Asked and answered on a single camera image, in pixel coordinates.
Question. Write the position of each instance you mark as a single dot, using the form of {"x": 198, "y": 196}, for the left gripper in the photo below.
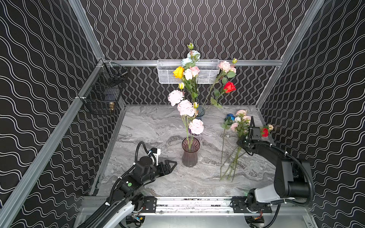
{"x": 162, "y": 167}

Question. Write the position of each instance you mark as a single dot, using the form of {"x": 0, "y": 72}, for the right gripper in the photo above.
{"x": 239, "y": 142}

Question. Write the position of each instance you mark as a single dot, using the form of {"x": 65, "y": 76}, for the dark pink glass vase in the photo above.
{"x": 190, "y": 154}

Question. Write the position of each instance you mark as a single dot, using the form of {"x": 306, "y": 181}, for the large red rose stem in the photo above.
{"x": 217, "y": 94}

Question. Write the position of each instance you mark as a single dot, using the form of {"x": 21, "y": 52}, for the blue purple glass vase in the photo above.
{"x": 200, "y": 112}

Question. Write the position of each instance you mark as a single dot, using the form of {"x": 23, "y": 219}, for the large pink peony spray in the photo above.
{"x": 188, "y": 112}

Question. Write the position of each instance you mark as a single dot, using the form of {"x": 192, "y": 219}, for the pink peony spray stem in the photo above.
{"x": 227, "y": 71}

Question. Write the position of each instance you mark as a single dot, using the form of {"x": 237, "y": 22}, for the pink rosebud stem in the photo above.
{"x": 195, "y": 73}

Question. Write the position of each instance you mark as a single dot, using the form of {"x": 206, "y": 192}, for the cream white rose stem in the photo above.
{"x": 188, "y": 82}

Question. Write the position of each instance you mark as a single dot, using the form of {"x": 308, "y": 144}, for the yellow rose stem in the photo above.
{"x": 179, "y": 74}

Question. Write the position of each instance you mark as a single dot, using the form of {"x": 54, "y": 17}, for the white flower stem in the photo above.
{"x": 192, "y": 58}

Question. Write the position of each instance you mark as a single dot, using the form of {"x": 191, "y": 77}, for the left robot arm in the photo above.
{"x": 125, "y": 197}

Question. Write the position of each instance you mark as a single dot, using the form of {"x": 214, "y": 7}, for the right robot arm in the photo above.
{"x": 293, "y": 181}

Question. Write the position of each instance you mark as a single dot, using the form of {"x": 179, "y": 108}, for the blue flower stem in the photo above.
{"x": 228, "y": 121}

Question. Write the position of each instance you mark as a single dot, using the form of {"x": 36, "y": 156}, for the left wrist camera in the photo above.
{"x": 154, "y": 153}

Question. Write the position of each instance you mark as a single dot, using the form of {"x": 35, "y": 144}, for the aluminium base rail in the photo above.
{"x": 192, "y": 206}

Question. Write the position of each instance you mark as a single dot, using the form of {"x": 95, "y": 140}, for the white mesh wall basket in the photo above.
{"x": 172, "y": 71}

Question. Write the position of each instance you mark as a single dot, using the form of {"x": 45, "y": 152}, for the black wire wall basket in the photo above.
{"x": 103, "y": 97}

